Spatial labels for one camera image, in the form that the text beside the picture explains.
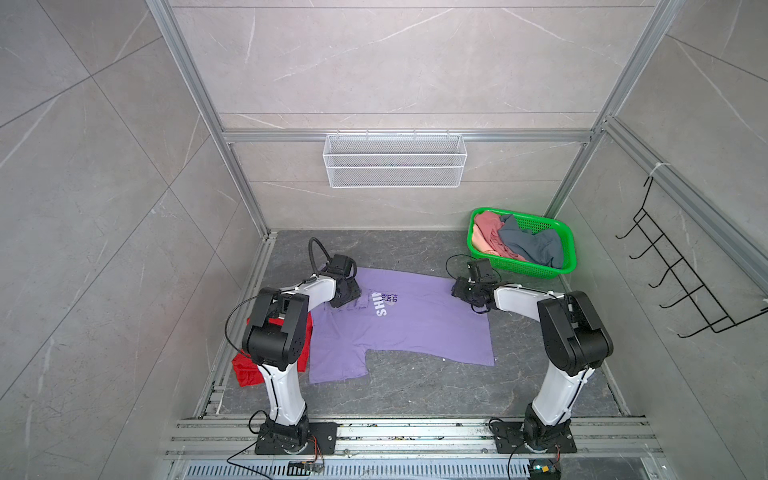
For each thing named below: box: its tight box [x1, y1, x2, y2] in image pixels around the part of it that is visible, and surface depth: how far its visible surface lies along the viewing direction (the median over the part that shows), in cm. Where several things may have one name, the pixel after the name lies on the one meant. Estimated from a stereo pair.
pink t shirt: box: [472, 211, 528, 262], surface depth 107 cm
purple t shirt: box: [309, 268, 495, 385], surface depth 94 cm
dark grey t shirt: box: [499, 214, 563, 269], surface depth 109 cm
